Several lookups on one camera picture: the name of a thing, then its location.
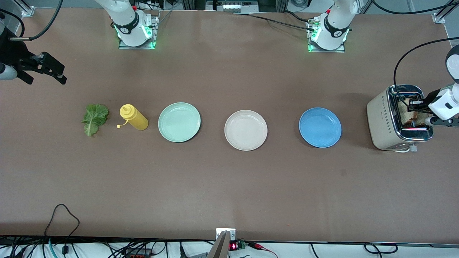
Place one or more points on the beige plate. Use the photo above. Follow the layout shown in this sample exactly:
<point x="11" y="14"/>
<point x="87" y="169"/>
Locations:
<point x="246" y="130"/>

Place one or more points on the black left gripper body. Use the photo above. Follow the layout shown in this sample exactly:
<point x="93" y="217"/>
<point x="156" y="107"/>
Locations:
<point x="430" y="97"/>

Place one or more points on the aluminium frame profile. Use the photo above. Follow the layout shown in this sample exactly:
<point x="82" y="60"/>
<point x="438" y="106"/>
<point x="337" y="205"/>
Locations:
<point x="27" y="10"/>
<point x="439" y="17"/>

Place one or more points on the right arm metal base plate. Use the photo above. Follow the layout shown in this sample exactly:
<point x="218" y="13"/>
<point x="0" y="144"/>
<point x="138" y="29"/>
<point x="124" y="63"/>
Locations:
<point x="156" y="25"/>

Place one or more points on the blue plate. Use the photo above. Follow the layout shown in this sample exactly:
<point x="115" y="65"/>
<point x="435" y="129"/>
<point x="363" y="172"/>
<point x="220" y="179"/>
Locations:
<point x="320" y="127"/>

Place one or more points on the green lettuce leaf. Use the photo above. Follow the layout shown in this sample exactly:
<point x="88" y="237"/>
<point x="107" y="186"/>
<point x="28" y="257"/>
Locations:
<point x="94" y="118"/>

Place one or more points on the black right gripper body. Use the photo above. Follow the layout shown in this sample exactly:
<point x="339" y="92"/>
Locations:
<point x="11" y="53"/>

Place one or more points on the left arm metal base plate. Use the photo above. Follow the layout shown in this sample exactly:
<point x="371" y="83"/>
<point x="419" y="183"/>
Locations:
<point x="324" y="51"/>

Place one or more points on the red digit display module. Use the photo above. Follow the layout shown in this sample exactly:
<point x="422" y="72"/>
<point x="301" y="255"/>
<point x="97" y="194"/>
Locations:
<point x="233" y="246"/>

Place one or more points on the pale green plate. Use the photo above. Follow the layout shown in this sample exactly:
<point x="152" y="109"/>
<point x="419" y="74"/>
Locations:
<point x="179" y="122"/>

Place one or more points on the black power strip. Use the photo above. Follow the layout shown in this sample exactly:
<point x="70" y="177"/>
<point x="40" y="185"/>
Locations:
<point x="138" y="255"/>

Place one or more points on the cream and chrome toaster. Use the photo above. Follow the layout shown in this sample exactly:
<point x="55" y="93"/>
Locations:
<point x="380" y="122"/>

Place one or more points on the grey aluminium camera post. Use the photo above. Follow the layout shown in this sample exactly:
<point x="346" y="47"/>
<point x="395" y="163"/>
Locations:
<point x="219" y="249"/>

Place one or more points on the control box with lights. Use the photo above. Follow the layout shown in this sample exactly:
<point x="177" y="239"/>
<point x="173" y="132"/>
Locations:
<point x="233" y="6"/>

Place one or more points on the red clip lead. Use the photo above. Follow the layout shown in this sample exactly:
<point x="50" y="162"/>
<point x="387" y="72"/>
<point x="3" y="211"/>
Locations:
<point x="256" y="245"/>

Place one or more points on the yellow squeeze bottle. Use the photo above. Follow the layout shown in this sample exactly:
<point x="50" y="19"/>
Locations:
<point x="136" y="120"/>

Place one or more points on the white metal bracket plate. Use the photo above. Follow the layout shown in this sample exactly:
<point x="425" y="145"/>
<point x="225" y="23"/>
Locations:
<point x="232" y="234"/>

